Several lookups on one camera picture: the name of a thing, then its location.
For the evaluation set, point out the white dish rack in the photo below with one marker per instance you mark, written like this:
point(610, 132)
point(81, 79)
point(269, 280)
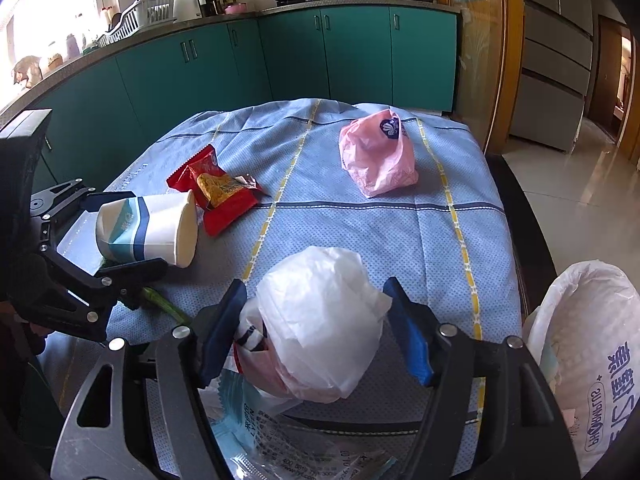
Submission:
point(141, 15)

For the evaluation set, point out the clear printed plastic bag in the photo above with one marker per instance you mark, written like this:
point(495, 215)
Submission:
point(258, 442)

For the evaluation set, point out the white plastic trash bag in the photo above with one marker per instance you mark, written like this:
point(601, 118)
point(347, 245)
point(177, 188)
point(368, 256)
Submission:
point(585, 338)

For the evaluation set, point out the white blue paper cup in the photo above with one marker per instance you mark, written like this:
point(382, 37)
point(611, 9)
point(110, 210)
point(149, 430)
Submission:
point(143, 228)

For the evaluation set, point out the pink small container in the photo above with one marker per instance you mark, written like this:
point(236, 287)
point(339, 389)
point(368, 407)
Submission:
point(235, 8)

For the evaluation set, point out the red snack wrapper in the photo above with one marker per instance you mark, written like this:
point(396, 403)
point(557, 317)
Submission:
point(222, 198)

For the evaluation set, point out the pink plastic bag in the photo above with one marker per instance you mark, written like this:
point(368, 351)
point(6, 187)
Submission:
point(378, 154)

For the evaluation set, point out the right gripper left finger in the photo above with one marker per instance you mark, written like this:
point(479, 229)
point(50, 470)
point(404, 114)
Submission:
point(108, 432)

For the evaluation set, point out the teal kitchen cabinets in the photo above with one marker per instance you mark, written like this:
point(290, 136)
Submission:
point(108, 106)

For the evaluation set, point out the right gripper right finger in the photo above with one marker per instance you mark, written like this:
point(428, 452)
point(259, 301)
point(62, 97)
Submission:
point(522, 432)

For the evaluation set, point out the blue checked tablecloth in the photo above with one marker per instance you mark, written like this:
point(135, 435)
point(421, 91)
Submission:
point(445, 238)

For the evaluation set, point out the wooden glass door frame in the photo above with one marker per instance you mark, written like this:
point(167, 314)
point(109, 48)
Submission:
point(491, 41)

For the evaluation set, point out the silver refrigerator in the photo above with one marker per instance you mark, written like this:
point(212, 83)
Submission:
point(556, 67)

